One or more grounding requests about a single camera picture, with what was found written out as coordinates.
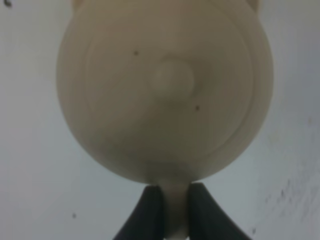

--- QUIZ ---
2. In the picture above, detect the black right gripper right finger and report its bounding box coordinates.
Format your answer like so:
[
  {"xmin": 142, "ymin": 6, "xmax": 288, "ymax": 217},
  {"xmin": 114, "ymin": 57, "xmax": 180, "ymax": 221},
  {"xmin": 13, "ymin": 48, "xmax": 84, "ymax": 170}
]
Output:
[{"xmin": 187, "ymin": 182, "xmax": 249, "ymax": 240}]

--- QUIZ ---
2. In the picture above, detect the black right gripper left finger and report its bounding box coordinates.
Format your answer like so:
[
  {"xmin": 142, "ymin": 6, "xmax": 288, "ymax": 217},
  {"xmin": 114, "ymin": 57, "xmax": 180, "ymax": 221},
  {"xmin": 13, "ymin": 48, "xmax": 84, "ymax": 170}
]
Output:
[{"xmin": 114, "ymin": 185, "xmax": 165, "ymax": 240}]

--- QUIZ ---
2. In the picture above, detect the brown teapot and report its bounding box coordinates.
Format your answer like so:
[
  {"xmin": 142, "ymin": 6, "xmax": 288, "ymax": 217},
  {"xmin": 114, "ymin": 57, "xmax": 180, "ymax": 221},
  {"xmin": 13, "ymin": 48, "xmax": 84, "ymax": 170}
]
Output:
[{"xmin": 56, "ymin": 0, "xmax": 274, "ymax": 240}]

